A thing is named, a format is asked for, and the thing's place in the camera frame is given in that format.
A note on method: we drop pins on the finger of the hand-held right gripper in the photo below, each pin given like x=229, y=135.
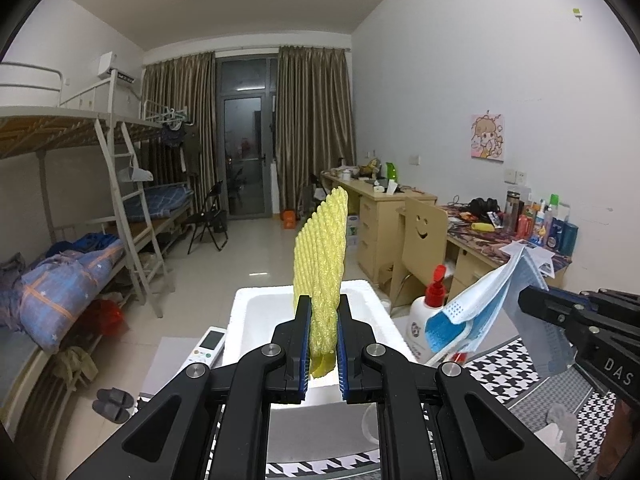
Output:
x=615, y=300
x=555, y=302

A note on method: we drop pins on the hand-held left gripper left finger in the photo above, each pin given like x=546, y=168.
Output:
x=300, y=355

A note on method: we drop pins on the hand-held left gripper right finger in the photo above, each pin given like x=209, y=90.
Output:
x=342, y=355

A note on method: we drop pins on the white foam box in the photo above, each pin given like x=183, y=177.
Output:
x=265, y=310

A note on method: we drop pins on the blue face mask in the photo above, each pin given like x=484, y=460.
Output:
x=480, y=305

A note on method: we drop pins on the yellow foam fruit net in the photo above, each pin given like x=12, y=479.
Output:
x=320, y=260

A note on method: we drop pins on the person's right hand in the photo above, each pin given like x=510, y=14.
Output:
x=619, y=435

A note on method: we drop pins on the printed paper sheets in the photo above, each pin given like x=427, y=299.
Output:
x=542, y=255

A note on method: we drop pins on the row of toiletry bottles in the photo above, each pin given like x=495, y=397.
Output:
x=542, y=225

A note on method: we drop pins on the white lotion bottle red pump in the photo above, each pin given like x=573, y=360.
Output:
x=420, y=327

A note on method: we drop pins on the houndstooth tablecloth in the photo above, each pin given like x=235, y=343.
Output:
x=505, y=375

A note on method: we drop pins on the wooden desk with patterned mat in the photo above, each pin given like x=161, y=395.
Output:
x=475, y=260

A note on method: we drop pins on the crumpled clear plastic wrap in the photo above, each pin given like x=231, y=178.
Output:
x=557, y=432

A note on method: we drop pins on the white remote control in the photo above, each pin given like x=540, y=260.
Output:
x=207, y=350

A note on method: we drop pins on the yellow tube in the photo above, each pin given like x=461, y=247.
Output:
x=483, y=227

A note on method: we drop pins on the black headphones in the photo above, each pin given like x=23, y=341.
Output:
x=482, y=206

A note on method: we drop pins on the orange stool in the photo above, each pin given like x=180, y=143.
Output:
x=288, y=220

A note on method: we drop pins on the wooden chair with smile cutout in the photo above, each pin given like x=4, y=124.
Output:
x=420, y=240

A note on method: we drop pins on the wooden desk with drawers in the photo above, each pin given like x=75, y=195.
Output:
x=377, y=220

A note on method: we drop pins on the black folding chair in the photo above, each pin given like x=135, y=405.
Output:
x=210, y=220

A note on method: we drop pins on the black slipper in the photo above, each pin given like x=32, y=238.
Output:
x=110, y=411
x=117, y=396

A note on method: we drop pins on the red plastic bag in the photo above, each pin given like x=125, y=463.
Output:
x=107, y=316

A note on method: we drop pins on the blue plaid bedding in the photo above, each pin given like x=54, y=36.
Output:
x=160, y=200

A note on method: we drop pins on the glass balcony door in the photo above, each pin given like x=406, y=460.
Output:
x=245, y=150

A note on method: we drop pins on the white bunk bed ladder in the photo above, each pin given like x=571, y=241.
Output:
x=132, y=220

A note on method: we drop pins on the yellow-green cloth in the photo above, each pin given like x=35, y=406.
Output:
x=75, y=366

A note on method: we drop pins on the brown curtain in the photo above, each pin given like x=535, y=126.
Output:
x=175, y=125
x=315, y=120

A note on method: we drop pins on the white hanging bag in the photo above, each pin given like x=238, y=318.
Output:
x=136, y=175

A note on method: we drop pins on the blue star patterned quilt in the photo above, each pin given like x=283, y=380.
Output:
x=65, y=285

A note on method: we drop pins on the hanging dark clothes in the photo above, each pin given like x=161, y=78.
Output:
x=176, y=130

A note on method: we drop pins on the white metal bunk bed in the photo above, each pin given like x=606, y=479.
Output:
x=60, y=125

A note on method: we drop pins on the white air conditioner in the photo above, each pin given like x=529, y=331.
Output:
x=115, y=67

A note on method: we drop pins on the pink cartoon wall poster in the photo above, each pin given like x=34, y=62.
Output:
x=487, y=137

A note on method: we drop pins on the green white wall device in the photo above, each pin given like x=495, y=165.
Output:
x=577, y=13

